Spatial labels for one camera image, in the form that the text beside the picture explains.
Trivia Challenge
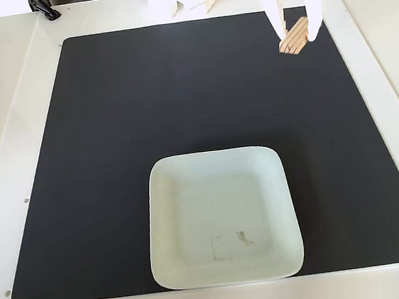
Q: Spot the grooved wooden block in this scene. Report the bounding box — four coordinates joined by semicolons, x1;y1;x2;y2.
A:
275;16;312;58

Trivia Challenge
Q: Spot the white square plate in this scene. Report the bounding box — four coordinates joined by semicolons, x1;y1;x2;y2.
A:
138;141;309;293

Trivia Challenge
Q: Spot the black rubber mat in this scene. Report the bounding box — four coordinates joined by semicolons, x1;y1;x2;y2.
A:
0;0;399;299

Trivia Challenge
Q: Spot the black table clamp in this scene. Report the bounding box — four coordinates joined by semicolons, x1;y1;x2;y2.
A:
28;0;62;23

